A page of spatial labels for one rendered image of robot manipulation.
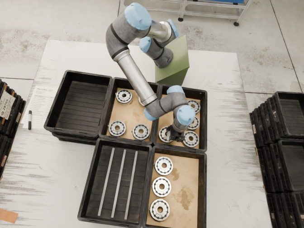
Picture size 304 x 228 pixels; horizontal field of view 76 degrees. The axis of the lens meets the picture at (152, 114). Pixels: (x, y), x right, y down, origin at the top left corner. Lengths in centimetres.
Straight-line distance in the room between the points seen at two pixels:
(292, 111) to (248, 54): 120
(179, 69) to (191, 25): 183
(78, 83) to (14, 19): 215
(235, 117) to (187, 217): 78
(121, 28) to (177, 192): 86
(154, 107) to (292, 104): 151
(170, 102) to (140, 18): 37
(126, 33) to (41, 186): 99
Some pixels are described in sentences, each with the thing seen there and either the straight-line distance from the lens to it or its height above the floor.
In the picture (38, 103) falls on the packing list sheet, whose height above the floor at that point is 70.
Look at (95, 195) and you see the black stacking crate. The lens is 114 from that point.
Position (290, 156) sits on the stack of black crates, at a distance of 208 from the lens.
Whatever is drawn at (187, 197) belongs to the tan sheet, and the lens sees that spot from 115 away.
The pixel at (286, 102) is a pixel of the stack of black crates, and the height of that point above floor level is 49.
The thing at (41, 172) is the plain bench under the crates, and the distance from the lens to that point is 139.
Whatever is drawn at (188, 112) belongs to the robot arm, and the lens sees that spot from 82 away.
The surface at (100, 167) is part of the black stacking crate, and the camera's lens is 115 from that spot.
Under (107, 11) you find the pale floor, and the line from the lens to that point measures 321.
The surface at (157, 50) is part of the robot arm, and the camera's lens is 133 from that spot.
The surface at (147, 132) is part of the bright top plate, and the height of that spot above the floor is 86.
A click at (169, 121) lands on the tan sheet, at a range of 123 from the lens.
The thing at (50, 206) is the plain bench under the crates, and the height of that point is 70.
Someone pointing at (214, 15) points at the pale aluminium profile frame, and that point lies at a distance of 316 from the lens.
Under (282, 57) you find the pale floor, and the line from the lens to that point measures 329.
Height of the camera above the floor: 195
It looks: 65 degrees down
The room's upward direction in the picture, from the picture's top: 10 degrees clockwise
